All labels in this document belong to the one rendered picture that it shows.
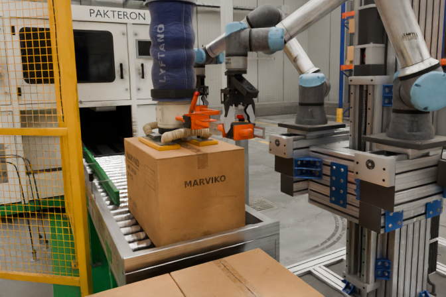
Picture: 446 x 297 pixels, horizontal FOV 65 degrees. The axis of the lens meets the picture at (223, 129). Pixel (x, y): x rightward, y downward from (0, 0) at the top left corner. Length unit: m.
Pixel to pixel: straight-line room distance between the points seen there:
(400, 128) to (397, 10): 0.39
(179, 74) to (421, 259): 1.37
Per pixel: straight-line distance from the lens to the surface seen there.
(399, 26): 1.19
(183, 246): 1.47
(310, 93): 1.65
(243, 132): 1.14
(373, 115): 1.55
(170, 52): 1.63
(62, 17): 2.04
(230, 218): 1.61
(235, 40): 1.17
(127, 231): 1.81
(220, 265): 1.45
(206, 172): 1.49
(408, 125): 1.32
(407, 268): 1.84
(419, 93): 1.17
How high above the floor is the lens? 1.25
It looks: 8 degrees down
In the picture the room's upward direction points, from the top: 1 degrees counter-clockwise
